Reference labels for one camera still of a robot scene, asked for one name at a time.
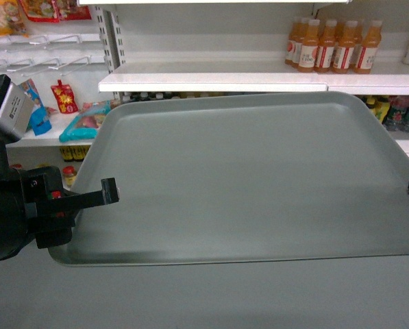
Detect grey rectangular serving tray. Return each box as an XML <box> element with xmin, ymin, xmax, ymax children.
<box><xmin>49</xmin><ymin>92</ymin><xmax>409</xmax><ymax>266</ymax></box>

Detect blue snack packet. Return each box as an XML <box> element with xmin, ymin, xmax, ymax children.
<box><xmin>18</xmin><ymin>79</ymin><xmax>52</xmax><ymax>136</ymax></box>

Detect red snack pouch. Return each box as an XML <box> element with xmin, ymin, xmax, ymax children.
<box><xmin>51</xmin><ymin>80</ymin><xmax>79</xmax><ymax>114</ymax></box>

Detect teal snack packet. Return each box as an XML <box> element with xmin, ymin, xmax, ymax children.
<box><xmin>59</xmin><ymin>100</ymin><xmax>115</xmax><ymax>143</ymax></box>

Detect white metal shelf unit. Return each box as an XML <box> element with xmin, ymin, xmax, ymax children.
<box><xmin>0</xmin><ymin>0</ymin><xmax>409</xmax><ymax>172</ymax></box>

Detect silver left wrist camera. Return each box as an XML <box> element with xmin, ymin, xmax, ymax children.
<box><xmin>0</xmin><ymin>82</ymin><xmax>34</xmax><ymax>143</ymax></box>

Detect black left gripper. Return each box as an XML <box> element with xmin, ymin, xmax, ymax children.
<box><xmin>21</xmin><ymin>166</ymin><xmax>119</xmax><ymax>249</ymax></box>

